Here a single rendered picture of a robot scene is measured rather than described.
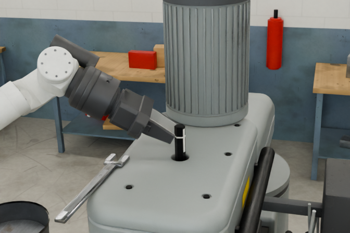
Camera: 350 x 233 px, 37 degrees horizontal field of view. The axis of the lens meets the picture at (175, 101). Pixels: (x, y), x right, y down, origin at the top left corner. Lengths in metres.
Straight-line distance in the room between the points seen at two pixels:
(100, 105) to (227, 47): 0.32
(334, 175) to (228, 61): 0.42
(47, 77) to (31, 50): 5.24
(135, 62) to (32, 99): 4.03
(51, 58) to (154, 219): 0.34
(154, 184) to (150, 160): 0.10
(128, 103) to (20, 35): 5.26
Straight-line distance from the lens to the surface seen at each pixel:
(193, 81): 1.17
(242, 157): 1.09
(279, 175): 1.70
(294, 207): 1.42
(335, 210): 1.32
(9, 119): 1.01
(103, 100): 1.00
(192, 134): 1.17
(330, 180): 1.36
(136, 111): 1.00
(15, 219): 3.59
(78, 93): 1.00
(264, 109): 1.70
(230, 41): 1.16
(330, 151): 4.96
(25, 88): 1.06
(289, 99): 5.47
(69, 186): 4.89
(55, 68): 0.98
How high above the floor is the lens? 2.38
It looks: 21 degrees down
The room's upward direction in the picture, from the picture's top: 2 degrees counter-clockwise
